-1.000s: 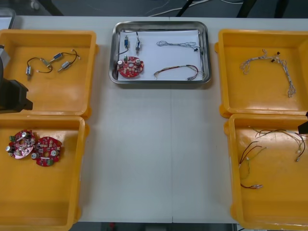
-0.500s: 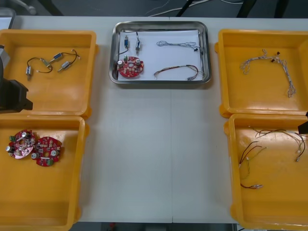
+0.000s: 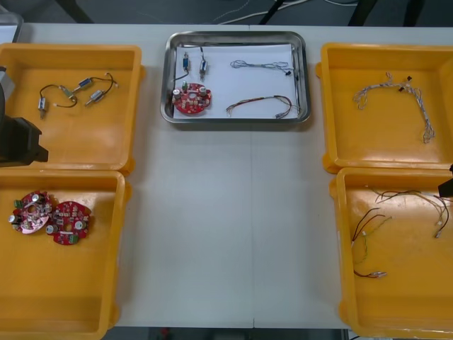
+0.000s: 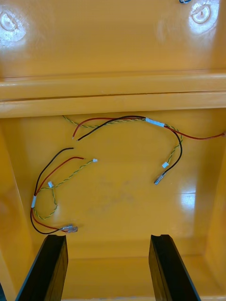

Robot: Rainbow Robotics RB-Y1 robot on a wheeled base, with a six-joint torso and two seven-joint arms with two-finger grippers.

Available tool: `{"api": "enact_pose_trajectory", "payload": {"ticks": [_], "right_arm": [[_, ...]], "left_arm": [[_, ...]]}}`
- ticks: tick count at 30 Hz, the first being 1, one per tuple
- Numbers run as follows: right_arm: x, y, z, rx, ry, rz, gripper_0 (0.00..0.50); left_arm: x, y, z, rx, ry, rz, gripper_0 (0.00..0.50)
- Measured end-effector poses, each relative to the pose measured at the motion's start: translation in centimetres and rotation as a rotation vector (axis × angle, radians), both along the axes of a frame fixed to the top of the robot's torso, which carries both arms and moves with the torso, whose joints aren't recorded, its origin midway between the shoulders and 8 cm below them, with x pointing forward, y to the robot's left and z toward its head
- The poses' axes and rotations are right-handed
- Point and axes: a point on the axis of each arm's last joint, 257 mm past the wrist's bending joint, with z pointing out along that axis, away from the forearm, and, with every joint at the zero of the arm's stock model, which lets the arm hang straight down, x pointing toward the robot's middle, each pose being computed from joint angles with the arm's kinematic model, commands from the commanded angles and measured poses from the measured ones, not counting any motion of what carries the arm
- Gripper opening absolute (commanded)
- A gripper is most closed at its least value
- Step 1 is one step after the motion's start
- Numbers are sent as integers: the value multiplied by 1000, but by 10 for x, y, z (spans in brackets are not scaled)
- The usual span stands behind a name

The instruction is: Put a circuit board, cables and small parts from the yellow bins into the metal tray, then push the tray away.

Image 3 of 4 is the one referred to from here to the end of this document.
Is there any steel tray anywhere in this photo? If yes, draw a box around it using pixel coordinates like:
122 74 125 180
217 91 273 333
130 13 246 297
160 30 312 124

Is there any group of metal solenoids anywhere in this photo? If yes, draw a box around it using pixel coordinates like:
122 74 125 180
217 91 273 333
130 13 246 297
37 72 120 120

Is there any grey plastic container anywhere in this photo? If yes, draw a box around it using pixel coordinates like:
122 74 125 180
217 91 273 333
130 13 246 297
0 10 24 44

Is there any red black green-yellow wire harness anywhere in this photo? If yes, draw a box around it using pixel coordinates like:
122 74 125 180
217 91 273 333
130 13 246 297
366 183 453 239
350 207 394 280
225 94 294 120

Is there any blue-white twisted wire harness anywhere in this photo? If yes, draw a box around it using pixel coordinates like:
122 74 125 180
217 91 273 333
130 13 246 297
398 75 438 145
352 72 408 110
229 59 300 79

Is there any metal solenoid with blue label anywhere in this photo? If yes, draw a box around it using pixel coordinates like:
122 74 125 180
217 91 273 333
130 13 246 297
197 45 210 83
173 49 192 84

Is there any white floor cable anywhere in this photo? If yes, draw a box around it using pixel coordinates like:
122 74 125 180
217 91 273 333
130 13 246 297
217 0 311 25

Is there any yellow-orange plastic bin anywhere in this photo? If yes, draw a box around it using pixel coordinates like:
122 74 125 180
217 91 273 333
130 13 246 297
0 42 147 174
0 169 132 337
316 42 453 174
328 166 453 337

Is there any white paper sheet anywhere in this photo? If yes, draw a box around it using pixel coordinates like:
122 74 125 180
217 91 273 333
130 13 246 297
173 42 298 120

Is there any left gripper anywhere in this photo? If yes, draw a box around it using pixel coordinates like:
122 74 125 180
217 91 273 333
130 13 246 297
0 117 49 168

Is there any round red circuit board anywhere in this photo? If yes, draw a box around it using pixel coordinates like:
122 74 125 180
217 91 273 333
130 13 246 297
7 190 53 235
172 81 214 117
45 200 91 246

